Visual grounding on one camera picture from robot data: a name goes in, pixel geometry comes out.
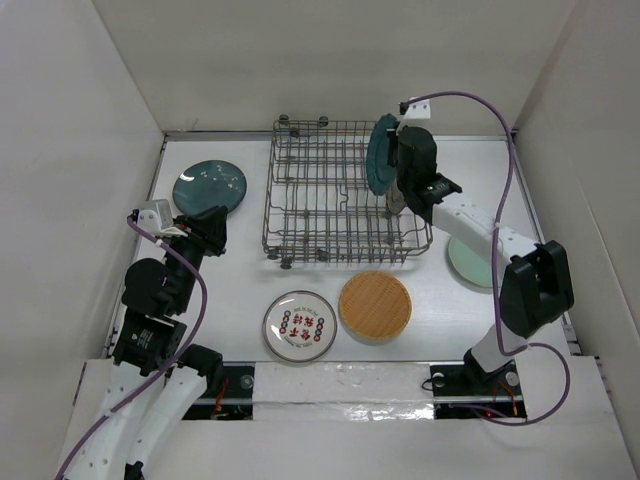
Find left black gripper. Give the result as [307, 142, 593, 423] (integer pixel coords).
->
[164, 203, 227, 311]

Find teal scalloped plate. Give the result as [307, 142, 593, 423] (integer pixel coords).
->
[365, 113, 398, 196]

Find cream plate tree drawing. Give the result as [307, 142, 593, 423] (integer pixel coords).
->
[386, 186, 406, 215]

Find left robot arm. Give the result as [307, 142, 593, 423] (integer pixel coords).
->
[56, 200, 228, 479]

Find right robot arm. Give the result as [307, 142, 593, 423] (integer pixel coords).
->
[383, 126, 574, 393]

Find dark teal blossom plate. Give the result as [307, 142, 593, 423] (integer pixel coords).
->
[172, 160, 248, 215]

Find light green flower plate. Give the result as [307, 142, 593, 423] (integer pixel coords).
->
[447, 237, 494, 288]

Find white plate red characters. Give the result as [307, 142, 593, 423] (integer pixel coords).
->
[262, 290, 338, 364]

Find round woven bamboo tray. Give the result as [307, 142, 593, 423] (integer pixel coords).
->
[338, 271, 412, 343]

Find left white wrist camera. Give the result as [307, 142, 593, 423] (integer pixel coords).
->
[132, 199, 180, 238]

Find grey wire dish rack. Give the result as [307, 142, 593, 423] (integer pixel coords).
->
[262, 114, 433, 269]

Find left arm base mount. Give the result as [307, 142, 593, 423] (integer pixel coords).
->
[182, 362, 255, 421]

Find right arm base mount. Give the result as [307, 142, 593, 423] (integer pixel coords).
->
[421, 362, 527, 420]

